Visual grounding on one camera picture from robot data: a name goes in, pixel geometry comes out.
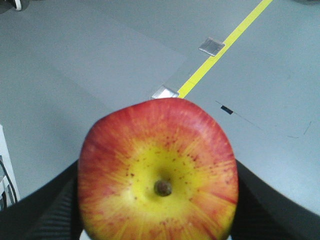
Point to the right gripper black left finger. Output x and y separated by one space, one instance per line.
50 213

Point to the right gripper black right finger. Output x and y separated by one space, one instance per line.
263 213

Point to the red yellow apple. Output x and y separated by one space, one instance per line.
162 169

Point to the silver floor plate near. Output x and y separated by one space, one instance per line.
164 92

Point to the silver floor plate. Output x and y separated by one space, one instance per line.
164 92
211 46

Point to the silver floor plate far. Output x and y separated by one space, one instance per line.
211 46

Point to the yellow floor tape line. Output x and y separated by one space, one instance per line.
195 78

